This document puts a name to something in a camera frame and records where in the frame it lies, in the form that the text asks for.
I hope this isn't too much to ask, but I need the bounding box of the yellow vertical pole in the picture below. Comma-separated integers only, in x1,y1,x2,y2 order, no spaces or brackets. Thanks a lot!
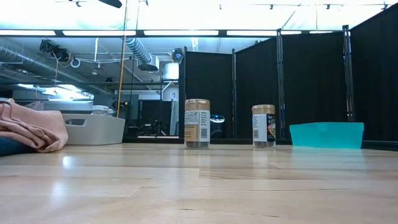
116,0,129,118

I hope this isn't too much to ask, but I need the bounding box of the black hanging ceiling device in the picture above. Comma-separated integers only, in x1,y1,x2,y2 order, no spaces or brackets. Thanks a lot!
39,39,71,63

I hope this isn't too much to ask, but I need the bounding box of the white cylinder tank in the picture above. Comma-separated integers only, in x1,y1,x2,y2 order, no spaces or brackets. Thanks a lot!
164,62,180,81

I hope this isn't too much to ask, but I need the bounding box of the black equipment rack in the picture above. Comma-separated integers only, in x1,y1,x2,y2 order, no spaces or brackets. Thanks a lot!
124,99,180,139

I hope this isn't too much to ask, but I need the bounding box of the gold-lid spice jar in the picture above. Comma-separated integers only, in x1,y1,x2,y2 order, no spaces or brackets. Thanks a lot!
251,104,277,149
183,98,211,150

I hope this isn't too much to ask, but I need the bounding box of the pink cloth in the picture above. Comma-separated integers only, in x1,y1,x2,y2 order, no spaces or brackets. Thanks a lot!
0,99,69,153

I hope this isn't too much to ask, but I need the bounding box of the navy blue cloth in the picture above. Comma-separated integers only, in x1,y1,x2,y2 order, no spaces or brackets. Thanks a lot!
0,136,37,157

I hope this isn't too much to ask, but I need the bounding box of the teal plastic tray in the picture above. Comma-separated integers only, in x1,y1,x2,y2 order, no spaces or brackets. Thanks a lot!
289,121,365,149

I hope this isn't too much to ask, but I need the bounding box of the large black partition panel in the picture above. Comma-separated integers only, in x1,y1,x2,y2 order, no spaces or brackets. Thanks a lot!
349,2,398,142

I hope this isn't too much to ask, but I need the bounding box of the silver flexible air duct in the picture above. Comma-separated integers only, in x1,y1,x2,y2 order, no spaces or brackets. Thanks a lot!
126,37,153,65

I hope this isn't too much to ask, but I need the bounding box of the round black mounted camera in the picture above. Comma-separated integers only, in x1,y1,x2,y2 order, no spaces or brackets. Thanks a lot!
171,48,185,64

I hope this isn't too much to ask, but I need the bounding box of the large metal ceiling duct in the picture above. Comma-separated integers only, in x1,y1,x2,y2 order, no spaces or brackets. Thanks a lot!
0,42,113,96

